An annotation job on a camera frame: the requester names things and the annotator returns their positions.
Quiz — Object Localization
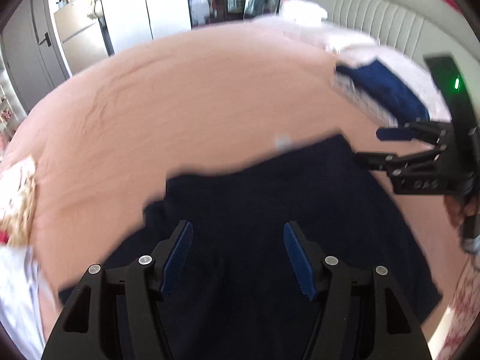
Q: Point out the pale pink pillow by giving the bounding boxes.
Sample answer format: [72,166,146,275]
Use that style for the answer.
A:
[337,43,454,121]
[259,15,379,51]

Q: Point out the navy garment with white stripes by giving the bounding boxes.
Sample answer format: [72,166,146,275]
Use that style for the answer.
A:
[58,133,443,360]

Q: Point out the white wardrobe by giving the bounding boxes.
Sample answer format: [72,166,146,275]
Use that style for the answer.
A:
[95,0,192,55]

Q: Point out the grey green padded headboard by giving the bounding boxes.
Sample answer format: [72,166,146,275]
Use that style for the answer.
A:
[285,0,480,72]

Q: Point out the silver fridge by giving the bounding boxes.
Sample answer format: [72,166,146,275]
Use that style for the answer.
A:
[52,4,113,76]

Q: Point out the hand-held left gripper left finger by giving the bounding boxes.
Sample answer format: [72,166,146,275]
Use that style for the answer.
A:
[40,220,194,360]

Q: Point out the light blue shirt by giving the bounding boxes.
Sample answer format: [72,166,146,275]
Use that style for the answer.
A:
[0,245,49,360]

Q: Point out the stack of folded clothes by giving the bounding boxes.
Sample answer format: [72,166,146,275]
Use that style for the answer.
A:
[332,69,398,128]

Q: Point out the white plush toy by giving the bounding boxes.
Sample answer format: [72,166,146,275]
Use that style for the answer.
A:
[281,0,329,21]

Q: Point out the folded navy shorts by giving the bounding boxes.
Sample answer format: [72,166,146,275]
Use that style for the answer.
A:
[335,58,430,124]

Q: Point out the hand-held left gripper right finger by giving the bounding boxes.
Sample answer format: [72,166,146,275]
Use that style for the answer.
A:
[283,221,432,360]

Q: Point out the person's right hand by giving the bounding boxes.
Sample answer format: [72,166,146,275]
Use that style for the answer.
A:
[444,194,467,229]

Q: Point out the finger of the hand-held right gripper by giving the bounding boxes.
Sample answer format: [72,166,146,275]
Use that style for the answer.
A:
[354,146,449,177]
[376,120,452,147]

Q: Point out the bed with pink sheet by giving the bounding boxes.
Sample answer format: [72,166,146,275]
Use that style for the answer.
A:
[0,17,480,346]

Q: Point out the grey door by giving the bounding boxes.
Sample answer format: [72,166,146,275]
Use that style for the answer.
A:
[0,0,72,113]

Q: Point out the cream garment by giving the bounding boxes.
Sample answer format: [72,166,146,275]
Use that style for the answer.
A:
[0,157,38,248]

